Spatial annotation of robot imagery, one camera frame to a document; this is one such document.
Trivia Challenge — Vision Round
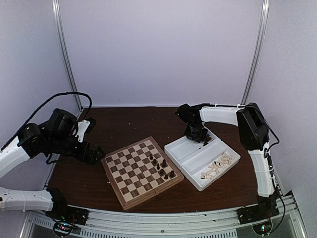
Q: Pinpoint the white divided plastic tray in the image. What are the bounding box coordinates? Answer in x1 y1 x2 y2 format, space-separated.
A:
164 129 241 192

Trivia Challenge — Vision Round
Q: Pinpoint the white chess pieces pile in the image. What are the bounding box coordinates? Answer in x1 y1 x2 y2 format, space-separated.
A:
200 152 234 180

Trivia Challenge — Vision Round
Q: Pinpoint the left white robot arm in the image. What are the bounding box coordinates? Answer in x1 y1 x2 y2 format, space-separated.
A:
0 109 105 220

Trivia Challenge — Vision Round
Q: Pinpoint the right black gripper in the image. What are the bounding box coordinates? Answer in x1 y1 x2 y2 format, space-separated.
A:
185 122 209 142

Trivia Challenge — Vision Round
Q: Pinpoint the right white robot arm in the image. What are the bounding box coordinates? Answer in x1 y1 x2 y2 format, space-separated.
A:
175 103 278 219

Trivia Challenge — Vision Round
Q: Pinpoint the aluminium frame rail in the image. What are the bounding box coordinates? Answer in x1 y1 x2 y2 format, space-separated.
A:
18 195 308 238

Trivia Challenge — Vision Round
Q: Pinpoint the dark chess king piece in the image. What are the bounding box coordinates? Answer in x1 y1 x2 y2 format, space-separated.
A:
161 159 167 168

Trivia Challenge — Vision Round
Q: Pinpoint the dark chess pieces pile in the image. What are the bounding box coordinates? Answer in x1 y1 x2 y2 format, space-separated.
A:
201 134 214 147

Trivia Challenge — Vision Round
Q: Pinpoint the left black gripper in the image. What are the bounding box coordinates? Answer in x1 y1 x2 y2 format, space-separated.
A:
48 134 105 165

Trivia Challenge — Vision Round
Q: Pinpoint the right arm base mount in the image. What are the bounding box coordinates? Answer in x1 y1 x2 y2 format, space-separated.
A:
237 202 280 224

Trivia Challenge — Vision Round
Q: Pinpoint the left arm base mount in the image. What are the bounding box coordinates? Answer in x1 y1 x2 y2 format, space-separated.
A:
46 205 89 225

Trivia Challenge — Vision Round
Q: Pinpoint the wooden chessboard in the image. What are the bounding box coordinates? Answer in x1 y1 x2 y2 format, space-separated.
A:
101 137 184 210

